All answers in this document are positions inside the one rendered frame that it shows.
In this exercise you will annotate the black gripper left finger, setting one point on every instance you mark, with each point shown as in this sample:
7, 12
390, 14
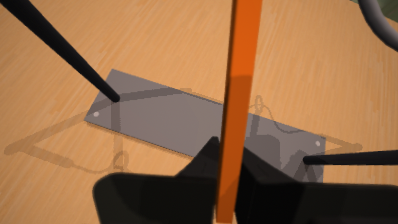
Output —
139, 198

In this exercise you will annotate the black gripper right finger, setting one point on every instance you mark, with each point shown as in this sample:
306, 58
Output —
266, 195

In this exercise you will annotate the orange bar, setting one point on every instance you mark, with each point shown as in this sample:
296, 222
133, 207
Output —
244, 29

